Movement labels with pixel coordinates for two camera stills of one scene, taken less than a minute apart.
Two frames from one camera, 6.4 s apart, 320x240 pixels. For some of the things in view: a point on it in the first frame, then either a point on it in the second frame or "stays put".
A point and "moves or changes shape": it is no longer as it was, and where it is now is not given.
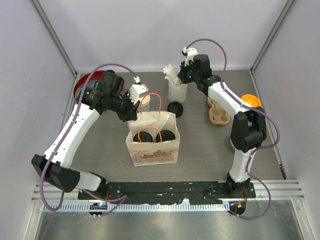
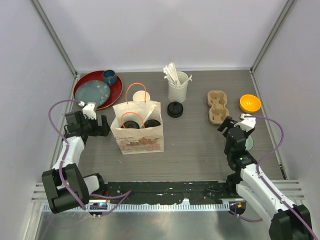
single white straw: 164,123 → 149,113
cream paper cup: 144,103 → 139,96
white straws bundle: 171,75 stays put
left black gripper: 132,114 → 103,130
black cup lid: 145,137 → 130,124
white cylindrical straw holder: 177,93 stays put
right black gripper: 181,75 → 227,122
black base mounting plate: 161,192 stays put
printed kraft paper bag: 153,138 moves or changes shape
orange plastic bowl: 253,100 stays put
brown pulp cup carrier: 217,114 stays put
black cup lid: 166,135 → 151,123
